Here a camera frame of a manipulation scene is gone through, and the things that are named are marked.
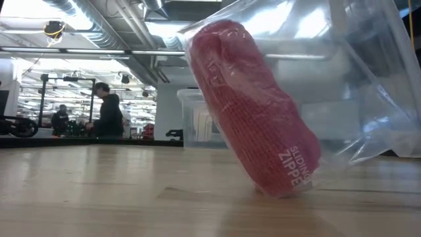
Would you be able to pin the pink elastic bandage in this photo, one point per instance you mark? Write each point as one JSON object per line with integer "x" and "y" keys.
{"x": 250, "y": 115}

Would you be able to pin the clear plastic wrapper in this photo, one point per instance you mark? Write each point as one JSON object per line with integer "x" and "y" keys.
{"x": 361, "y": 98}

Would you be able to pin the clear plastic storage box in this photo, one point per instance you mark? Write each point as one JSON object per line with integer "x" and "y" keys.
{"x": 197, "y": 118}

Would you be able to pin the small black background device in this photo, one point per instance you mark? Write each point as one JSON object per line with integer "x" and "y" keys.
{"x": 176, "y": 133}

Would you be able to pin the red storage bins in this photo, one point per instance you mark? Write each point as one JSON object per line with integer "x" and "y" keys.
{"x": 148, "y": 131}

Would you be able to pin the black robot green lights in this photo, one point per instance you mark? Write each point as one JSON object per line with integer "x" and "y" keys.
{"x": 77, "y": 130}

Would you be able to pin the black monitor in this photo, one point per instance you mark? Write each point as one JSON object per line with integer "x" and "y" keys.
{"x": 4, "y": 102}

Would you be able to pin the black aluminium table frame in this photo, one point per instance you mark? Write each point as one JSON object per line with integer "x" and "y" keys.
{"x": 82, "y": 142}

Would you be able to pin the black robot rig frame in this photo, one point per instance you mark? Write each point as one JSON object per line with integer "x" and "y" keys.
{"x": 43, "y": 98}

